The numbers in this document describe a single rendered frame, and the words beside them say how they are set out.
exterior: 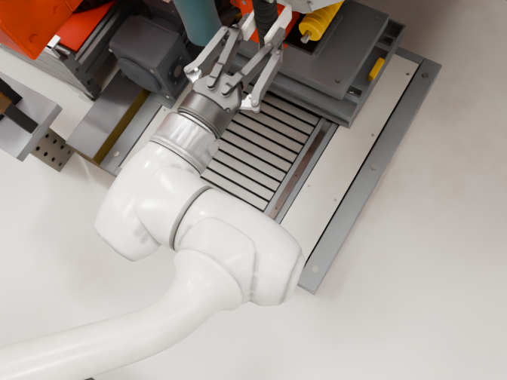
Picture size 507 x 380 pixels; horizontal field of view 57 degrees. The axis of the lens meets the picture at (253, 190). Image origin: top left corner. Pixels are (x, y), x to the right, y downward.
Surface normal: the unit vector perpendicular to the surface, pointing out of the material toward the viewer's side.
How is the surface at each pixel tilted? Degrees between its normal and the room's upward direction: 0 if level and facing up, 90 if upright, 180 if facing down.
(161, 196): 3
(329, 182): 0
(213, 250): 20
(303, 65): 0
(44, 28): 90
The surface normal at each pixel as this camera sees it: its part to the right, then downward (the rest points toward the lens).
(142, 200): -0.04, -0.23
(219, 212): 0.03, -0.63
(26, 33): 0.84, 0.47
